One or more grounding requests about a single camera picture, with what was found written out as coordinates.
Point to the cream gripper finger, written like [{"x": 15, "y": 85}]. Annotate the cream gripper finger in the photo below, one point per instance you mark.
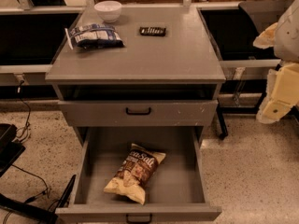
[{"x": 266, "y": 39}]

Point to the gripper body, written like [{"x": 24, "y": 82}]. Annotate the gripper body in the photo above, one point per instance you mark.
[{"x": 288, "y": 37}]

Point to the brown sea salt chip bag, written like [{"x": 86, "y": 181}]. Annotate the brown sea salt chip bag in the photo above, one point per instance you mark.
[{"x": 134, "y": 173}]

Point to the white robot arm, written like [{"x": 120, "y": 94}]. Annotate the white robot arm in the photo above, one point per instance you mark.
[{"x": 287, "y": 39}]

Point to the grey drawer cabinet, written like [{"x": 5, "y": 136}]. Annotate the grey drawer cabinet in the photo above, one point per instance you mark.
[{"x": 180, "y": 66}]

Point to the open grey middle drawer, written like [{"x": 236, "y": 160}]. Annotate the open grey middle drawer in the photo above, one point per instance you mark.
[{"x": 175, "y": 192}]

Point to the blue white chip bag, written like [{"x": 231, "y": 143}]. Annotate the blue white chip bag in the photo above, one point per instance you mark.
[{"x": 93, "y": 36}]

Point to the closed grey top drawer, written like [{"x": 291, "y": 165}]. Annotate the closed grey top drawer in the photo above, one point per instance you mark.
[{"x": 138, "y": 113}]

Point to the black side table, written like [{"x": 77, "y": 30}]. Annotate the black side table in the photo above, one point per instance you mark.
[{"x": 263, "y": 18}]

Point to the dark candy bar pack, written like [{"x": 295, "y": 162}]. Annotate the dark candy bar pack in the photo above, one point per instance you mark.
[{"x": 152, "y": 31}]

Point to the white ceramic bowl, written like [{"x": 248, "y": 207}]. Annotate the white ceramic bowl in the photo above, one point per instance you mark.
[{"x": 108, "y": 11}]

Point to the black equipment base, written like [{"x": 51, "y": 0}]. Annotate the black equipment base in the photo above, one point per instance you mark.
[{"x": 25, "y": 193}]

